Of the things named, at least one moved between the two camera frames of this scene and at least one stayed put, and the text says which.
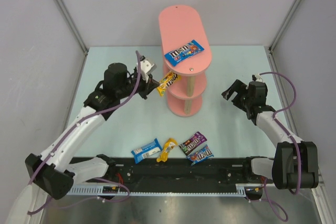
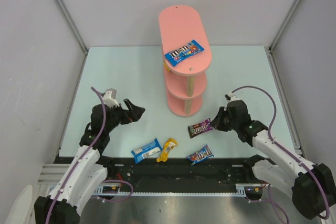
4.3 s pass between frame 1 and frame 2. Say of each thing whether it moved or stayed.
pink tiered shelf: stayed
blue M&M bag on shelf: stayed
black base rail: stayed
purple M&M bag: moved
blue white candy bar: stayed
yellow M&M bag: moved
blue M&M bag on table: stayed
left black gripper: moved
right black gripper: moved
